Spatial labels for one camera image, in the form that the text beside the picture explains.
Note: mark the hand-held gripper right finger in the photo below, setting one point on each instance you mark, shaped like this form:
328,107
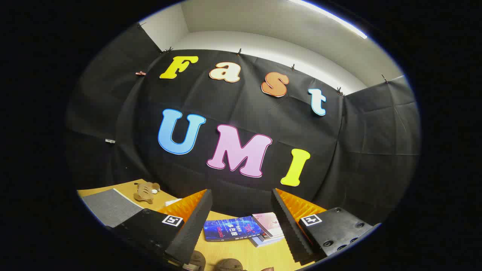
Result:
292,233

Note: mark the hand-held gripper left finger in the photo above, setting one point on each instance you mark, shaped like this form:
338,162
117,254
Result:
190,233

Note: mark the grey fabric storage box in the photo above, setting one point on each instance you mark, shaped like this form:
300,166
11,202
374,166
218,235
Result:
109,207

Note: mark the pink book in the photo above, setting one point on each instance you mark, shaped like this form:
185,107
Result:
268,224

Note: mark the grey book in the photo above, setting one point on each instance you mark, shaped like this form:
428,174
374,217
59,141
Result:
265,241

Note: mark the blue book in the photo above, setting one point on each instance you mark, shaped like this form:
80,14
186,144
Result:
229,229

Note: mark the brown striped plush toy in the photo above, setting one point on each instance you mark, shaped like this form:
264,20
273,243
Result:
145,192

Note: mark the black backdrop cloth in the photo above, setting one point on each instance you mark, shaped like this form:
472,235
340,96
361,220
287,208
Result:
113,113

